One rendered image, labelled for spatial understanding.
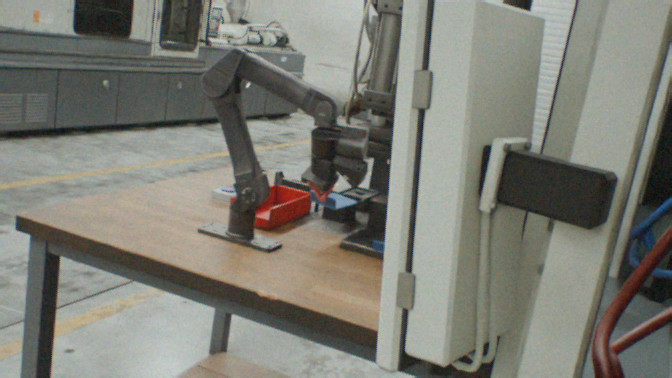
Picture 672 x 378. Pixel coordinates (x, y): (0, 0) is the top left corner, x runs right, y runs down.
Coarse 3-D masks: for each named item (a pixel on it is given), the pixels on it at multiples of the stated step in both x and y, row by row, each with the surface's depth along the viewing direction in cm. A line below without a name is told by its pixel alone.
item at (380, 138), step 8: (376, 112) 186; (384, 112) 186; (376, 120) 186; (384, 120) 187; (392, 120) 207; (368, 128) 183; (376, 128) 182; (384, 128) 184; (392, 128) 188; (368, 136) 187; (376, 136) 183; (384, 136) 183; (392, 136) 190; (368, 144) 185; (376, 144) 184; (384, 144) 184; (368, 152) 185; (376, 152) 184; (384, 152) 184
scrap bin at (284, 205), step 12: (276, 192) 199; (288, 192) 197; (300, 192) 196; (264, 204) 194; (276, 204) 198; (288, 204) 180; (300, 204) 188; (228, 216) 177; (264, 216) 184; (276, 216) 175; (288, 216) 182; (300, 216) 190; (264, 228) 173
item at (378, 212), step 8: (328, 208) 192; (344, 208) 190; (352, 208) 196; (368, 208) 188; (376, 208) 187; (384, 208) 186; (328, 216) 193; (336, 216) 192; (344, 216) 191; (352, 216) 198; (368, 216) 188; (376, 216) 187; (384, 216) 186; (368, 224) 188; (376, 224) 188; (384, 224) 187; (384, 232) 187
